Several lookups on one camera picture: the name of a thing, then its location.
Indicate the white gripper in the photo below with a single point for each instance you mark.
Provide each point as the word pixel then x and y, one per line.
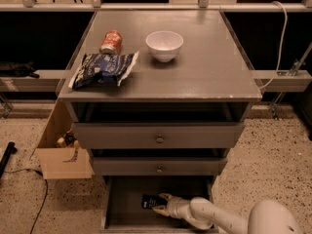
pixel 174 206

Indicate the dark blue rxbar wrapper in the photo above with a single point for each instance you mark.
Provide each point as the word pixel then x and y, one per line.
pixel 148 202

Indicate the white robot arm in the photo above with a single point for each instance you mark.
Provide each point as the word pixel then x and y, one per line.
pixel 266 216

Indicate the grey open bottom drawer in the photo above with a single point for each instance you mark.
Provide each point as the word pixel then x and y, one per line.
pixel 123 213

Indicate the grey middle drawer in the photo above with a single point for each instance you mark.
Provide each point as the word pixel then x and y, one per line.
pixel 158 166

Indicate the grey wooden drawer cabinet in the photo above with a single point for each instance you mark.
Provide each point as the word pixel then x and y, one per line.
pixel 207 82

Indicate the grey top drawer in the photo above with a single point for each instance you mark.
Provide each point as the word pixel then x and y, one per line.
pixel 156 136

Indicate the cardboard box with items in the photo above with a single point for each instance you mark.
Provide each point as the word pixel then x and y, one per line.
pixel 59 151

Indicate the blue white chip bag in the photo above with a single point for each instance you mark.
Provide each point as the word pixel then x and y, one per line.
pixel 103 69

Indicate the white ceramic bowl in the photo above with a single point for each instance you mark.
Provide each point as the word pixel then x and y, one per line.
pixel 164 45

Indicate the black bar on floor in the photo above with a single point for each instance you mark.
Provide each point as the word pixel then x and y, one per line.
pixel 10 149

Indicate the orange soda can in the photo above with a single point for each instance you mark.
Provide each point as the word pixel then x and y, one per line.
pixel 111 43

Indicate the black object on left ledge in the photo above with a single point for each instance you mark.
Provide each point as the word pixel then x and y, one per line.
pixel 16 69

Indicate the metal rail frame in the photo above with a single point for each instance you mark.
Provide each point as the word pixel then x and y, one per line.
pixel 95 5

